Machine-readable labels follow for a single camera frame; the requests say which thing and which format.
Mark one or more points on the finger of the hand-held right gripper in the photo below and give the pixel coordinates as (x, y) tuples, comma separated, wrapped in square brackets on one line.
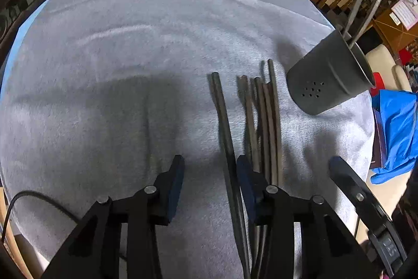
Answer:
[(354, 189)]

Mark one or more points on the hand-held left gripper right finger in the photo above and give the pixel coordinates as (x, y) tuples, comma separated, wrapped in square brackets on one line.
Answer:
[(244, 182)]

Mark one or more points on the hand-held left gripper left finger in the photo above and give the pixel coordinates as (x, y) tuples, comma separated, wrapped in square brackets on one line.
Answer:
[(175, 182)]

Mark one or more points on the dark grey utensil cup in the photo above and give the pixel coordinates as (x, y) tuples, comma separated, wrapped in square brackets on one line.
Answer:
[(326, 76)]

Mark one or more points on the blue cloth bag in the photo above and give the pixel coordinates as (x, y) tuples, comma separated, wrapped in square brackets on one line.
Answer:
[(396, 135)]

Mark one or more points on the red object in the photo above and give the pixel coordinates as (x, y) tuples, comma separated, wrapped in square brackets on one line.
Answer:
[(379, 81)]

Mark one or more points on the grey towel table cover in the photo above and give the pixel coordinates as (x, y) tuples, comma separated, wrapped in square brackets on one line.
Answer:
[(130, 69)]

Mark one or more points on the cream chair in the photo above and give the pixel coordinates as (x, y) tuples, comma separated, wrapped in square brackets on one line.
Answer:
[(380, 60)]

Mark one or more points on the pink paper sheet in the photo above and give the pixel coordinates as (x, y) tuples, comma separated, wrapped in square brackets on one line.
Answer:
[(406, 9)]

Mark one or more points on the light blue sheet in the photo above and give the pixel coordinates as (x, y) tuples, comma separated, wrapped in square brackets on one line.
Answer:
[(24, 30)]

